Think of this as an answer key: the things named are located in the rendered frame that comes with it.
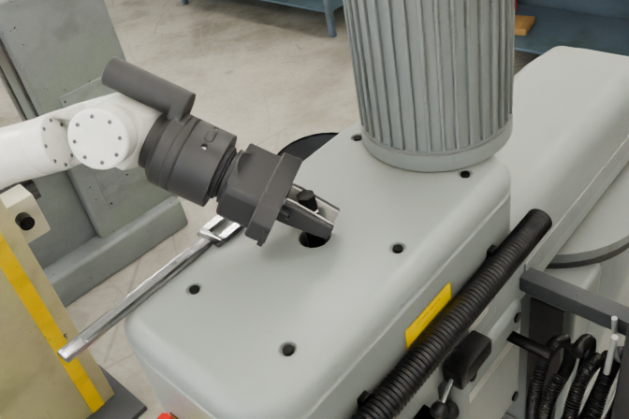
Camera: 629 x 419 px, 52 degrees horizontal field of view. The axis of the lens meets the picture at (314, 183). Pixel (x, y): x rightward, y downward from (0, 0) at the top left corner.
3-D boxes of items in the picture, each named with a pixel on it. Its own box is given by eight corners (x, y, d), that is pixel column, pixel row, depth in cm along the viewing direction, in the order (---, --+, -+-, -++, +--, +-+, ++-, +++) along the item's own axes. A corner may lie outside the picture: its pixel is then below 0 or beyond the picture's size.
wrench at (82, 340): (73, 368, 65) (70, 364, 65) (53, 351, 67) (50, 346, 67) (243, 227, 78) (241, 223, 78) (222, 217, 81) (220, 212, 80)
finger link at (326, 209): (341, 209, 73) (290, 186, 72) (330, 227, 75) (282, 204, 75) (343, 200, 74) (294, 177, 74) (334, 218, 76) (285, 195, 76)
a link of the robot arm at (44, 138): (147, 153, 69) (36, 182, 72) (173, 133, 78) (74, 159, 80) (125, 95, 68) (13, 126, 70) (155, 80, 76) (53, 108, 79)
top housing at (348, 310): (292, 528, 65) (258, 440, 55) (141, 397, 81) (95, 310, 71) (522, 250, 90) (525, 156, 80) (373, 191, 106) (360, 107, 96)
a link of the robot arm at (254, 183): (286, 195, 81) (198, 154, 80) (312, 140, 74) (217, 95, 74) (253, 267, 71) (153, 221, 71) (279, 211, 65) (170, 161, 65)
